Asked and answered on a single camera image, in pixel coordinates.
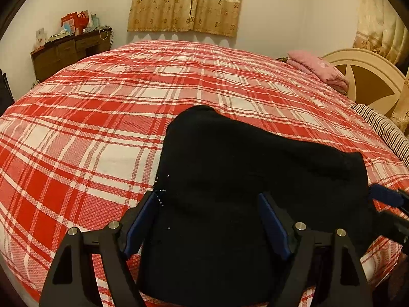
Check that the white card box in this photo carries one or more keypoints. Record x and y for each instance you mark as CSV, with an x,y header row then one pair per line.
x,y
41,35

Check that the striped pillow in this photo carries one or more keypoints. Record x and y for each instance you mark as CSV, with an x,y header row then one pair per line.
x,y
386,128

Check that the pink folded blanket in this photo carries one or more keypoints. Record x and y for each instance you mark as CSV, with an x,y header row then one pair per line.
x,y
316,67

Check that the beige patterned window curtain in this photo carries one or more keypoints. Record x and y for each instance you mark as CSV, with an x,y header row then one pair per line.
x,y
188,6

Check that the cream and brown headboard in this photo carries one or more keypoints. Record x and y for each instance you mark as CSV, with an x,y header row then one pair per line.
x,y
367,76

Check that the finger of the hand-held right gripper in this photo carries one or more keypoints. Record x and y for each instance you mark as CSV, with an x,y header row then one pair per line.
x,y
383,195
396,227

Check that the brown wooden desk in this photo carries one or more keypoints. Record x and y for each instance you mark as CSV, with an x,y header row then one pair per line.
x,y
70,51

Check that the black pants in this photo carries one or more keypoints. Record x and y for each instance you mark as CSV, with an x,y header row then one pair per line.
x,y
242,182

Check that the red gift bag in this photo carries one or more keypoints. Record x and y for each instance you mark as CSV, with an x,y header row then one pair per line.
x,y
69,22
83,19

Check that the cream lace curtain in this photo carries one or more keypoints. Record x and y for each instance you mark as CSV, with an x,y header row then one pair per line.
x,y
383,25

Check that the red plaid bed sheet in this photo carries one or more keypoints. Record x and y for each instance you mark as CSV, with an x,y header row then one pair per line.
x,y
96,128

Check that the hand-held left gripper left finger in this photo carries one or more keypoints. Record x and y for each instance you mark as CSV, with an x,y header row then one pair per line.
x,y
140,227

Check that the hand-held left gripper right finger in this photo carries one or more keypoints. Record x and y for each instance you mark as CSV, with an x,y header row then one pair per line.
x,y
271,224

